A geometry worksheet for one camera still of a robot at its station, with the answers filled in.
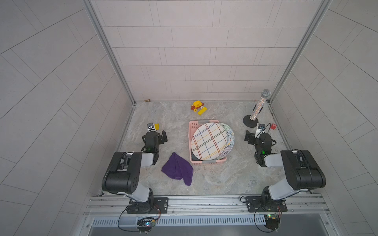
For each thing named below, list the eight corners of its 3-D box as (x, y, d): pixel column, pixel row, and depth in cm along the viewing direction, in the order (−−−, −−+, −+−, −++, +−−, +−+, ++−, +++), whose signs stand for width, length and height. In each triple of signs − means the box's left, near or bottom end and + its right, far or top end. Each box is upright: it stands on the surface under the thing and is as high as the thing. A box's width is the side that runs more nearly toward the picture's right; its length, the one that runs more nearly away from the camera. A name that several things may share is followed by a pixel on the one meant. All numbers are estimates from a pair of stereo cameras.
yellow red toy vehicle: (194, 112, 111) (194, 108, 107) (190, 108, 114) (189, 103, 110) (203, 107, 114) (204, 103, 110) (199, 103, 117) (199, 98, 113)
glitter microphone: (244, 126, 104) (259, 95, 81) (249, 119, 108) (264, 88, 85) (250, 129, 103) (266, 98, 79) (254, 121, 107) (271, 91, 84)
